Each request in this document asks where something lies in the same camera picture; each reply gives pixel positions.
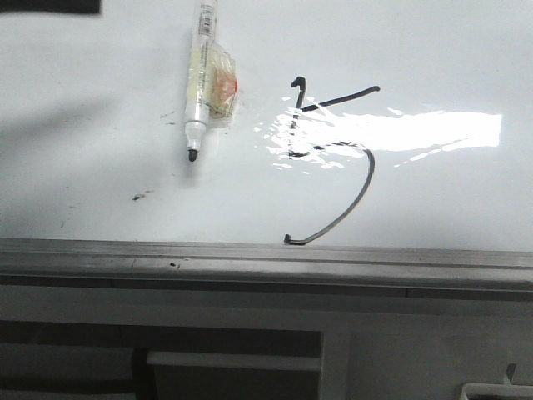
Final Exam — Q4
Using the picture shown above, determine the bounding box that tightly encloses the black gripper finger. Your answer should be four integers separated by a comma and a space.
1, 0, 101, 15

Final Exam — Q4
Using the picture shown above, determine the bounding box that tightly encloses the white marker with tape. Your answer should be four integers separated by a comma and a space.
183, 1, 238, 163

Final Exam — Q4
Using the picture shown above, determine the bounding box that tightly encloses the white tray at corner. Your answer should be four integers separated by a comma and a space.
459, 363, 532, 400

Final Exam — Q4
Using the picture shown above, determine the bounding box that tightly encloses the white whiteboard with metal frame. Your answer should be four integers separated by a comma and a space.
1, 1, 532, 291

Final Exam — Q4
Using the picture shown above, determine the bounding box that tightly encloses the dark cabinet with white shelf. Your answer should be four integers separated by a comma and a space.
1, 320, 323, 399

